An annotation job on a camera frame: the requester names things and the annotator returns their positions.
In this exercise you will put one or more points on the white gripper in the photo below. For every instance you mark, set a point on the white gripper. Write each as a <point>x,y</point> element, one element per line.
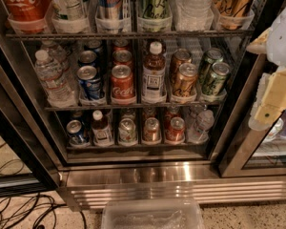
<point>282,42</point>

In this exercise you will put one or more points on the red coke can bottom shelf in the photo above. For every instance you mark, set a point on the red coke can bottom shelf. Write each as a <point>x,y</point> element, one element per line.
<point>176,128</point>

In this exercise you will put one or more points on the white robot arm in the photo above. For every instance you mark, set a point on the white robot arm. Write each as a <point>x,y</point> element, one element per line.
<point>276,43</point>

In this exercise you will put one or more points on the green lacroix can front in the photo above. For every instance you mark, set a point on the green lacroix can front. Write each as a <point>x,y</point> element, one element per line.
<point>216,78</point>

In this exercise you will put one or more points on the green lacroix can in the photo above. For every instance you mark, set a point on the green lacroix can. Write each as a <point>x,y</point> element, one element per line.
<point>154,9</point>
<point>209,57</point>
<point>216,78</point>

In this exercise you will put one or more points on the green lacroix can back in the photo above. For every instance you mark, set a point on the green lacroix can back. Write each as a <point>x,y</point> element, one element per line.
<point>209,57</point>

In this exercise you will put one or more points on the fridge glass door right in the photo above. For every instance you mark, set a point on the fridge glass door right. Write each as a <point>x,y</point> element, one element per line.
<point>253,153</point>

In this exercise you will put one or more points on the orange lacroix can front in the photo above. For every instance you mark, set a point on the orange lacroix can front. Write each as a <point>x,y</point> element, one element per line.
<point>185,80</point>

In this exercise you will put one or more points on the orange lacroix can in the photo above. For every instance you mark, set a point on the orange lacroix can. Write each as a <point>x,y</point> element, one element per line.
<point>185,80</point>
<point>179,57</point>

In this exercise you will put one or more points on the orange lacroix can back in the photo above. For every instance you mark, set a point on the orange lacroix can back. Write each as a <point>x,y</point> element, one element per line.
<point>179,57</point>

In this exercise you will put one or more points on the red coke can behind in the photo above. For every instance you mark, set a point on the red coke can behind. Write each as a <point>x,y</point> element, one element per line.
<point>170,113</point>

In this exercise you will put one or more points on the orange can bottom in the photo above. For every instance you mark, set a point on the orange can bottom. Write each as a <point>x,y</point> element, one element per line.
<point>151,130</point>

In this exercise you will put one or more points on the green lacroix can top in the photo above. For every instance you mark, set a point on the green lacroix can top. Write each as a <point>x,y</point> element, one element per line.
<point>154,9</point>

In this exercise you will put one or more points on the red coke can middle front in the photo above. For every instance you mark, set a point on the red coke can middle front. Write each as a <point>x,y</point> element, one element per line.
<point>122,82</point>

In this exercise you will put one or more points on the silver green can bottom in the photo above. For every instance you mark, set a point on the silver green can bottom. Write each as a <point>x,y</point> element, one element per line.
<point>127,130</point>

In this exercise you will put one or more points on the red coke can middle back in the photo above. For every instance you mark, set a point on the red coke can middle back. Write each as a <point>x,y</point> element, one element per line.
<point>121,44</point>

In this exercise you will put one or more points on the brown tea bottle bottom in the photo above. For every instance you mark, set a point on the brown tea bottle bottom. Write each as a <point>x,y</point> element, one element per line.
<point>101,129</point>

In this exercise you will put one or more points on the brown tea bottle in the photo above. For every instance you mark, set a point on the brown tea bottle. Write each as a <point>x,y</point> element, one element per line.
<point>154,65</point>
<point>101,129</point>

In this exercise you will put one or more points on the blue pepsi can middle back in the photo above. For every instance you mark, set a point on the blue pepsi can middle back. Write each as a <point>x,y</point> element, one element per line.
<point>96,46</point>

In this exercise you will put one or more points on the blue pepsi can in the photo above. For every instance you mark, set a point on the blue pepsi can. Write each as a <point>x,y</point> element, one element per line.
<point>90,82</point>
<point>87,58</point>
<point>96,46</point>
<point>77,133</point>

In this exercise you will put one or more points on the red bull can top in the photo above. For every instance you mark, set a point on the red bull can top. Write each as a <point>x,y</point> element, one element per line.
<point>110,9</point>

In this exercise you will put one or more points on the blue pepsi can middle front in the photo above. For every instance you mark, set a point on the blue pepsi can middle front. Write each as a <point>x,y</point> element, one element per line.
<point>90,82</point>

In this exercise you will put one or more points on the blue pepsi can bottom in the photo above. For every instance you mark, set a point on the blue pepsi can bottom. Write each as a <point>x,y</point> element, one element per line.
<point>77,133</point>

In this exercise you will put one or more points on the steel fridge bottom grille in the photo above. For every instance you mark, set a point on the steel fridge bottom grille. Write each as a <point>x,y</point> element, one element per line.
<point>91,188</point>

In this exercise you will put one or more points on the sprite bottle top shelf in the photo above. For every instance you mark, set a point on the sprite bottle top shelf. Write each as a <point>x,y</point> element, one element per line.
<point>70,10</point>

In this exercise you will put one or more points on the fridge sliding door left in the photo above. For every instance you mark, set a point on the fridge sliding door left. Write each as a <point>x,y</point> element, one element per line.
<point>25,167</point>

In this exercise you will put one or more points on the water bottle bottom front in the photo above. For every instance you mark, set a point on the water bottle bottom front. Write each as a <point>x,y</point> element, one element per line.
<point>204,121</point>

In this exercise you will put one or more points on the orange lacroix cans top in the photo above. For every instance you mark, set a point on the orange lacroix cans top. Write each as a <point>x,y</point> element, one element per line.
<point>232,14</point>

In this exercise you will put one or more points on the clear water bottle top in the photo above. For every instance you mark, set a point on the clear water bottle top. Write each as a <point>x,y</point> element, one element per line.
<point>192,15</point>

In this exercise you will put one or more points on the brown tea bottle middle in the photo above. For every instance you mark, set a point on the brown tea bottle middle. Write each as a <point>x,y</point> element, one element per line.
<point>154,65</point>

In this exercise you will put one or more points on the clear plastic bin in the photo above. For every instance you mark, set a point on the clear plastic bin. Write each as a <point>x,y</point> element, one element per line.
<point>160,213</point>

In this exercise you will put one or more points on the water bottle middle front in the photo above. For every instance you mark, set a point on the water bottle middle front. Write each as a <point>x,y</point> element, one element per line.
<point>51,75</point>

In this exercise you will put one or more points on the water bottle middle back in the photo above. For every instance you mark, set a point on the water bottle middle back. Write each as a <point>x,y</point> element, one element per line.
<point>57,52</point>

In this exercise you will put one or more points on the large coca-cola bottle top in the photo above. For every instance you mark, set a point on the large coca-cola bottle top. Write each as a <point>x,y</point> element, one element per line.
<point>28,16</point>

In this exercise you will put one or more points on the top wire shelf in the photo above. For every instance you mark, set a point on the top wire shelf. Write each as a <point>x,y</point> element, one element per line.
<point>126,35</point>

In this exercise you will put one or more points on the wire shelf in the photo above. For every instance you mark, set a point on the wire shelf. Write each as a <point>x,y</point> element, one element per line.
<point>47,107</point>
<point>126,35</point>

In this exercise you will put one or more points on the middle wire shelf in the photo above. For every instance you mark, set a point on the middle wire shelf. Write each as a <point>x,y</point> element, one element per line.
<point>47,107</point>

